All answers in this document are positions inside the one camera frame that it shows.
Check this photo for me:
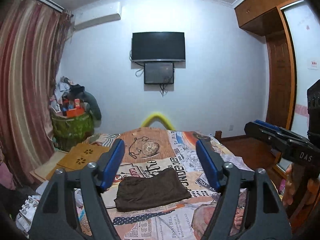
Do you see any small black wall monitor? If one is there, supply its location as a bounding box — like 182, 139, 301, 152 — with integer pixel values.
144, 62, 174, 85

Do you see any dark wooden bed post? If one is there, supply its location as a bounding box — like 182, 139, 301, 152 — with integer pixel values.
214, 131, 222, 141

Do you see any wardrobe mirror door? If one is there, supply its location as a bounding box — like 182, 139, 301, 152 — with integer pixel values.
280, 0, 320, 170

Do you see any bamboo lap desk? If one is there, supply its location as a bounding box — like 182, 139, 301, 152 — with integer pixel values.
46, 143, 110, 180

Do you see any orange box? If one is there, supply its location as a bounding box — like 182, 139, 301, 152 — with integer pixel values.
66, 108, 85, 118

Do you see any yellow foam tube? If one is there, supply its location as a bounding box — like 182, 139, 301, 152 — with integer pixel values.
141, 112, 175, 131

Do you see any red and gold striped curtain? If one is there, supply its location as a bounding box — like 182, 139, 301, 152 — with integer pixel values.
1, 0, 71, 184

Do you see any wooden overhead cabinet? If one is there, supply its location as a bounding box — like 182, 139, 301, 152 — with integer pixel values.
235, 0, 298, 36

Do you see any person's right hand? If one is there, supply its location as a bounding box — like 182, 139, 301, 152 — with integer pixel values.
282, 164, 319, 207

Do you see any white wall air conditioner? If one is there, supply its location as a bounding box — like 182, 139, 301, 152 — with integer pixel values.
74, 2, 122, 31

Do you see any green fabric storage bin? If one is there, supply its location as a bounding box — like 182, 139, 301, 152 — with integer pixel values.
52, 113, 94, 152

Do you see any large black wall television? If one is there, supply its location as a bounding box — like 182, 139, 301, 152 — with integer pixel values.
131, 31, 185, 62

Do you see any brown wooden door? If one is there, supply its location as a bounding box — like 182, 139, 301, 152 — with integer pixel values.
266, 32, 291, 128

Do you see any brown t-shirt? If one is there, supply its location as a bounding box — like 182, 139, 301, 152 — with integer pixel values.
114, 168, 191, 212

